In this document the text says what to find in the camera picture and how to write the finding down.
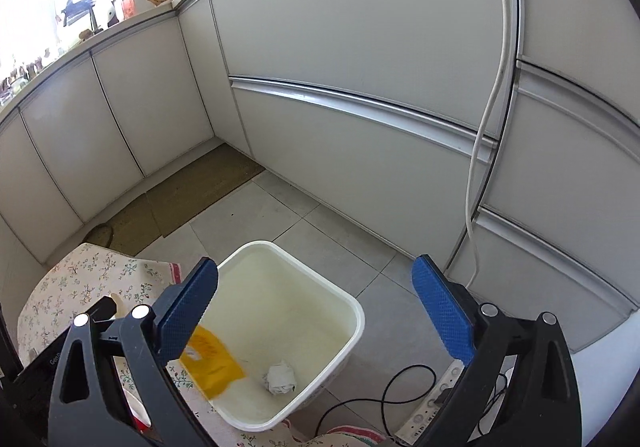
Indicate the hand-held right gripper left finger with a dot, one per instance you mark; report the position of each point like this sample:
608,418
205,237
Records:
190,312

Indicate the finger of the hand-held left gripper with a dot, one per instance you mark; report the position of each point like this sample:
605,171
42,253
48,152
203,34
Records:
104,308

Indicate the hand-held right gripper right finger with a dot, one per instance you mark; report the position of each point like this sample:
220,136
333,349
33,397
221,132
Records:
445,312

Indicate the white plastic bin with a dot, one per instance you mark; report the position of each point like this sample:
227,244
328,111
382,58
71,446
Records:
280,287

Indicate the floral tablecloth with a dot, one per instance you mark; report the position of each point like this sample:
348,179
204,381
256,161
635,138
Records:
85,277

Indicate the yellow wrapper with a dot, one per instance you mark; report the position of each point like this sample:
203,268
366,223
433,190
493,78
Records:
215,362

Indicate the round woven mat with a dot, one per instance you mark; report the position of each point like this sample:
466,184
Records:
98,234

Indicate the small brown floor mat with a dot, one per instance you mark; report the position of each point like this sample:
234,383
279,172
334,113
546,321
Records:
132,224

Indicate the white power strip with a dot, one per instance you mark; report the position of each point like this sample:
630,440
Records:
425,419

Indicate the crumpled white paper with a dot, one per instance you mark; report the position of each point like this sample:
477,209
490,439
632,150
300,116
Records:
280,377

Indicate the large brown floor mat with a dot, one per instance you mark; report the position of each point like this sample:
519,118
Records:
205,187

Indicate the white tall drawer unit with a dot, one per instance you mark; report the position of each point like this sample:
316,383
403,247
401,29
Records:
560,152

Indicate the white door cabinet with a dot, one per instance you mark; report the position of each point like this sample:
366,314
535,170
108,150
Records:
135,102

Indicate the row of small kitchen items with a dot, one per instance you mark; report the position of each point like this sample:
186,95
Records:
22,72

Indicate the white drawer cabinet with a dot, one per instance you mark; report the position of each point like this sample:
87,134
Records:
360,17

